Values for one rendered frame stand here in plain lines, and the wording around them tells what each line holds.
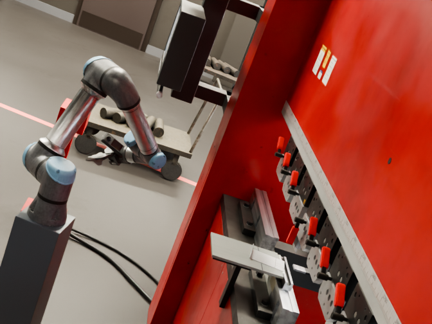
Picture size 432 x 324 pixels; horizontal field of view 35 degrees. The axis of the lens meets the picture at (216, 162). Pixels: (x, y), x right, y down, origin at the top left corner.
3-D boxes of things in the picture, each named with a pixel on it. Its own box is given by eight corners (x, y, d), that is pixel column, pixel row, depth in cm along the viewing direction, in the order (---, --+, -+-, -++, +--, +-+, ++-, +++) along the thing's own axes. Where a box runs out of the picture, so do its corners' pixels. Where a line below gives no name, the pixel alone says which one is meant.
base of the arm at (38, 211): (20, 215, 259) (27, 192, 256) (36, 202, 274) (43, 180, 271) (57, 231, 259) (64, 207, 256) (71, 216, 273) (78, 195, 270)
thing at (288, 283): (275, 261, 256) (278, 254, 255) (283, 263, 256) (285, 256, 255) (282, 288, 237) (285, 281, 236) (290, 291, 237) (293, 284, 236)
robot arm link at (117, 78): (137, 72, 255) (173, 161, 289) (121, 62, 262) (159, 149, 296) (112, 90, 251) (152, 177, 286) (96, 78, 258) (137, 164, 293)
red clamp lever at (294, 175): (292, 168, 247) (288, 191, 242) (303, 172, 248) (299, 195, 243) (290, 171, 249) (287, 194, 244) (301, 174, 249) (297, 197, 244)
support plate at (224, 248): (209, 234, 252) (211, 231, 252) (276, 255, 256) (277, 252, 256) (211, 257, 235) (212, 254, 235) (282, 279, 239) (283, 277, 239)
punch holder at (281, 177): (275, 170, 289) (290, 134, 283) (294, 176, 290) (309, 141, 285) (279, 183, 274) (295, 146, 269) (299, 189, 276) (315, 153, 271)
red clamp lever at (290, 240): (284, 240, 228) (295, 215, 225) (296, 244, 228) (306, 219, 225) (285, 243, 226) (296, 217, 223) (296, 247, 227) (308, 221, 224)
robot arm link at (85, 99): (29, 179, 261) (113, 61, 259) (13, 161, 270) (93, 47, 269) (53, 189, 270) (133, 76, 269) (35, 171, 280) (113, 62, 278)
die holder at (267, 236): (247, 205, 326) (254, 187, 323) (259, 209, 327) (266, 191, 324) (256, 254, 279) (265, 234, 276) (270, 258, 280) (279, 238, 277)
